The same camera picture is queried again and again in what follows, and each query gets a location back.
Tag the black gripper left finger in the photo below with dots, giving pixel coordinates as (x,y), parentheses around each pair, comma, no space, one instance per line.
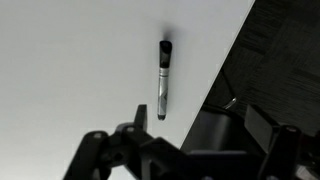
(133,156)

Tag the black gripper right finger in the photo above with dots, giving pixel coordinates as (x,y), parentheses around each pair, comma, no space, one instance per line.
(280,150)

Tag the black and silver marker pen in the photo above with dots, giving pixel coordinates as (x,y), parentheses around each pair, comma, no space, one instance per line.
(162,90)

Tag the black plastic chair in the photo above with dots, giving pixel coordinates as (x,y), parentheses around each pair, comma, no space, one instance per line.
(216,133)

